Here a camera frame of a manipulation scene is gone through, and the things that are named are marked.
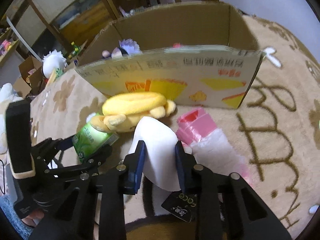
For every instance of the magenta plush toy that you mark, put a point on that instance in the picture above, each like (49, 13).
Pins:
(177, 45)

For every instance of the green frog plush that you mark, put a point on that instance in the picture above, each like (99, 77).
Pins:
(55, 75)

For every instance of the purple haired plush doll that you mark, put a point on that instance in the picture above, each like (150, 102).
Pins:
(126, 48)

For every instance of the white spiky plush toy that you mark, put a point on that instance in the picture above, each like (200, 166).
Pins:
(53, 60)

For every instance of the yellow plush coin pouch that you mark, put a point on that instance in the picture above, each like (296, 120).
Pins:
(121, 113)

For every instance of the brown cardboard box left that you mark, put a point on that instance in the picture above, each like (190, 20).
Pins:
(32, 81)

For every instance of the wooden wardrobe shelf unit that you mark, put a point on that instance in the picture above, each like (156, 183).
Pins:
(42, 26)

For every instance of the green tissue pack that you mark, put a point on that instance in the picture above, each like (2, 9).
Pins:
(88, 140)

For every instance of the open cardboard box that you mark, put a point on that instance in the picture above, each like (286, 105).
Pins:
(215, 68)

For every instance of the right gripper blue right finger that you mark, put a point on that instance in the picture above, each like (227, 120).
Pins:
(185, 169)

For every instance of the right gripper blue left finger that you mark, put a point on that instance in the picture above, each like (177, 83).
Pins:
(134, 163)

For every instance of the person's left hand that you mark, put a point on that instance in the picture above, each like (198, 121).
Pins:
(33, 218)

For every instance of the pink white tissue pack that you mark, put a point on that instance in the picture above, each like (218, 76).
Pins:
(209, 145)

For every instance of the green glass bottle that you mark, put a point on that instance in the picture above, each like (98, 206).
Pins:
(76, 49)

